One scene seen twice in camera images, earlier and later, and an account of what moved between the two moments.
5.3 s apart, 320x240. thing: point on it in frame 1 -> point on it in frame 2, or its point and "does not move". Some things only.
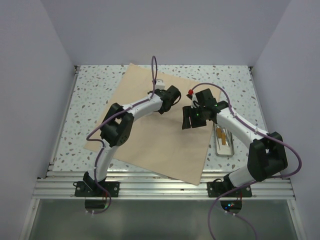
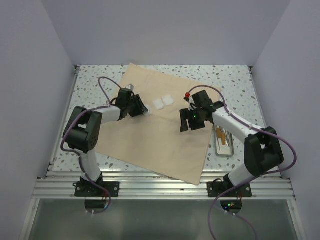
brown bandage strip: x=223 y=137 does not move
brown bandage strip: x=218 y=131 does not move
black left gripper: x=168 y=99 -> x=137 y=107
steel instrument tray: x=224 y=141 does not move
